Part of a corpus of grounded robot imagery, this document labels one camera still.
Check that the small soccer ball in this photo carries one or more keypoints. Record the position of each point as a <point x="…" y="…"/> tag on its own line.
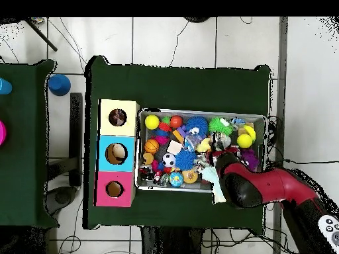
<point x="169" y="160"/>

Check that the purple spiky toy with eyes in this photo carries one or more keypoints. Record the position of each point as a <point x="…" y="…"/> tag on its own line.
<point x="251" y="157"/>

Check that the pink round object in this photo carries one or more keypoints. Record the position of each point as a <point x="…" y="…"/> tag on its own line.
<point x="2" y="132"/>

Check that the person's foot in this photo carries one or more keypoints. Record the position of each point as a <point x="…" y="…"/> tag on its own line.
<point x="197" y="19"/>

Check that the green fuzzy toy with eyes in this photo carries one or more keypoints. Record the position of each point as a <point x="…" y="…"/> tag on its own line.
<point x="220" y="126"/>

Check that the light blue cup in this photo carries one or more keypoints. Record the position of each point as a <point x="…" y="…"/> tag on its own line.
<point x="4" y="86"/>

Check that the shallow clear mesh bin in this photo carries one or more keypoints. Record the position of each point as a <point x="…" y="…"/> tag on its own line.
<point x="143" y="182"/>

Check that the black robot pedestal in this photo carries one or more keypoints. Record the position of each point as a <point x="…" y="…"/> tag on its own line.
<point x="169" y="242"/>

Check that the blue spiky rubber ball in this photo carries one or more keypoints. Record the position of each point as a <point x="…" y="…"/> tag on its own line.
<point x="185" y="160"/>

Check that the globe print ball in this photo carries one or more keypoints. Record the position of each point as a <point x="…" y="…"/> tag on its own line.
<point x="176" y="179"/>

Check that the orange ball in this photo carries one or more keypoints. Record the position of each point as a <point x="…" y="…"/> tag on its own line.
<point x="176" y="121"/>

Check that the mint green cloth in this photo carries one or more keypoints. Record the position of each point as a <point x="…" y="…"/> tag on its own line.
<point x="211" y="174"/>

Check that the small basketball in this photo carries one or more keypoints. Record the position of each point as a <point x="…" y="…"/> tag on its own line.
<point x="152" y="146"/>

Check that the dark green table cloth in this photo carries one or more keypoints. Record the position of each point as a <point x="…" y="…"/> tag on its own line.
<point x="24" y="159"/>
<point x="175" y="84"/>

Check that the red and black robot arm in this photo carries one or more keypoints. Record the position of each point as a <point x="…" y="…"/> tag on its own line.
<point x="275" y="185"/>

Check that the plain wooden block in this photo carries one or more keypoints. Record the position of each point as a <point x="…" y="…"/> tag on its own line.
<point x="175" y="146"/>

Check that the yellow ball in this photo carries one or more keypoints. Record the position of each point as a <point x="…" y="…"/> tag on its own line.
<point x="152" y="121"/>
<point x="244" y="141"/>

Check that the wooden box with three holes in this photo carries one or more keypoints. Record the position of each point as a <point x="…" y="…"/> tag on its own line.
<point x="116" y="153"/>

